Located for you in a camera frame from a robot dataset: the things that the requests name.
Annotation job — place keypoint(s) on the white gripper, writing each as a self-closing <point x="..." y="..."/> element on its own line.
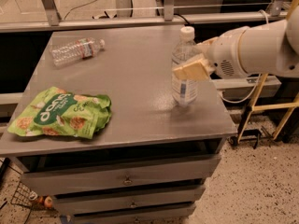
<point x="223" y="54"/>

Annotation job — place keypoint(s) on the blue labelled plastic bottle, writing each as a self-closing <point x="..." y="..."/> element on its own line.
<point x="184" y="86"/>

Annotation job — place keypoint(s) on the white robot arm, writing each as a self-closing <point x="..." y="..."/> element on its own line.
<point x="271" y="48"/>

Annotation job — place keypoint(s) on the clear crumpled water bottle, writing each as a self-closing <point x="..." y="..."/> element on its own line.
<point x="80" y="49"/>

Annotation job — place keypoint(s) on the grey metal railing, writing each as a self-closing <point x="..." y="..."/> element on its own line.
<point x="17" y="16"/>

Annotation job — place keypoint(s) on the yellow folding ladder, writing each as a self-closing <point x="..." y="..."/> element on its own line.
<point x="267" y="106"/>

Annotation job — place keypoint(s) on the grey drawer cabinet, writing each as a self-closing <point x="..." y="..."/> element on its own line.
<point x="146" y="124"/>

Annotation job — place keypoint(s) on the middle grey drawer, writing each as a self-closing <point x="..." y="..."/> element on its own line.
<point x="129" y="199"/>

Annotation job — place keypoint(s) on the grey drawer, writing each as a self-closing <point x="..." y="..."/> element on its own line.
<point x="121" y="175"/>
<point x="129" y="199"/>
<point x="138" y="215"/>

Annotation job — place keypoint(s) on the green snack chip bag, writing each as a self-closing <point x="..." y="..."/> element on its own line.
<point x="56" y="112"/>

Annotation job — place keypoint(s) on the bottom grey drawer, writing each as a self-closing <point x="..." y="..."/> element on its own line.
<point x="138" y="215"/>

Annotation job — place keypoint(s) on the top grey drawer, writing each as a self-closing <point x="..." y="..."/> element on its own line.
<point x="121" y="175"/>

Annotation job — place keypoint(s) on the wire basket on floor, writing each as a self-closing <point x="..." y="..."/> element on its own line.
<point x="27" y="198"/>

